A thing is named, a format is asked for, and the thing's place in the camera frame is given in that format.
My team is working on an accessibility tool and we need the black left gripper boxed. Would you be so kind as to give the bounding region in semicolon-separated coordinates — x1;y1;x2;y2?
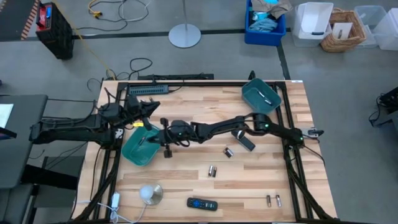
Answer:
123;95;162;131

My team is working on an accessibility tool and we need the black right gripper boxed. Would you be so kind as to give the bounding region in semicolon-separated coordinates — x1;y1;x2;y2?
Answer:
147;118;195;147

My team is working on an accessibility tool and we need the teal plastic bin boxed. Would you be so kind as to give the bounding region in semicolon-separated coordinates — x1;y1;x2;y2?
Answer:
241;77;282;115
121;124;162;167

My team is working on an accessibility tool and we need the grey multiport hub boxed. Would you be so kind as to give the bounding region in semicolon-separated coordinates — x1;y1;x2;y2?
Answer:
128;85;170;96

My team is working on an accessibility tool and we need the black power strip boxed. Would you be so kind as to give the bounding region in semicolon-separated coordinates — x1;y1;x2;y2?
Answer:
137;73;215;81

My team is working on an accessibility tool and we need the white bulb silver base lamp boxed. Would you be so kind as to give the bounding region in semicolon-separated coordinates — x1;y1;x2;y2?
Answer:
139;183;164;207

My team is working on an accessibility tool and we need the black remote control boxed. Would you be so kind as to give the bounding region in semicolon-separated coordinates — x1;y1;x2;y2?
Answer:
186;197;218;212

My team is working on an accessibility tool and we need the grey round floor stand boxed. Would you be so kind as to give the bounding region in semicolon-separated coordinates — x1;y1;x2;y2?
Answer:
168;0;202;49

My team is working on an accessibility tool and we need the black silver-ringed flashlight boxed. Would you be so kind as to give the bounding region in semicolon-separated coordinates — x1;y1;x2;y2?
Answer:
231;129;256;152

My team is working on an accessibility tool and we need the red black equipment box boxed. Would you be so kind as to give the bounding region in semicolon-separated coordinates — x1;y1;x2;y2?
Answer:
34;2;75;60

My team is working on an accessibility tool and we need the black desk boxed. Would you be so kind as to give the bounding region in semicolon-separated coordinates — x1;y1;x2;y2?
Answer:
0;95;49;190

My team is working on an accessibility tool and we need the blue plastic crate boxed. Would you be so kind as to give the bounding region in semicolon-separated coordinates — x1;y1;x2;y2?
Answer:
244;0;287;47

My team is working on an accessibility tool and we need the white paper sheet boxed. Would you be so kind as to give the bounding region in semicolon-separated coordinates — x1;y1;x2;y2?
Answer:
0;104;14;129

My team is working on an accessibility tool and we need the grey-blue cloth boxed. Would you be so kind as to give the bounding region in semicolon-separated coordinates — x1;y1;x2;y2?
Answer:
248;17;278;33

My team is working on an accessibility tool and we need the brown cloth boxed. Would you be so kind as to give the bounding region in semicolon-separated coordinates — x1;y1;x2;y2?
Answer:
251;0;293;19

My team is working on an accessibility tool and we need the white plastic bin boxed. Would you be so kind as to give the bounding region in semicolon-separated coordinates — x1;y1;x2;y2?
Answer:
291;2;334;48

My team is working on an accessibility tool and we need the wicker basket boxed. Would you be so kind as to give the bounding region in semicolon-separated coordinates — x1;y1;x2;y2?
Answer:
320;7;367;53

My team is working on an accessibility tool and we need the white paper card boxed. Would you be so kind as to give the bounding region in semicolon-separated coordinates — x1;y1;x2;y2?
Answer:
331;22;353;40

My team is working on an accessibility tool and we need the clear plastic bin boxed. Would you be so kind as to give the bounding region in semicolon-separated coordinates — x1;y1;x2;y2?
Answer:
372;7;398;51
353;4;387;49

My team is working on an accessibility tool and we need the black metal table frame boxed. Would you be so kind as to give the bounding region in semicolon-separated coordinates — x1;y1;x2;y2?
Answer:
74;80;336;223

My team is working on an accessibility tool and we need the white lamp cable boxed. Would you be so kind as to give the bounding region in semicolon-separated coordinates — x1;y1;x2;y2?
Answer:
73;200;147;224

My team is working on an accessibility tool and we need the thin yellow cable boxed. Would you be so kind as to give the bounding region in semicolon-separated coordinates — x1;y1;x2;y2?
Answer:
51;0;116;81

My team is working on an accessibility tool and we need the yellow extension cord plug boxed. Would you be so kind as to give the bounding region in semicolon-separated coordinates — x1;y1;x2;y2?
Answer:
88;0;104;19

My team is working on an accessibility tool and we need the black cabled equipment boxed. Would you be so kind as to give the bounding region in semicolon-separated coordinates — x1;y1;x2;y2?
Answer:
368;85;398;128

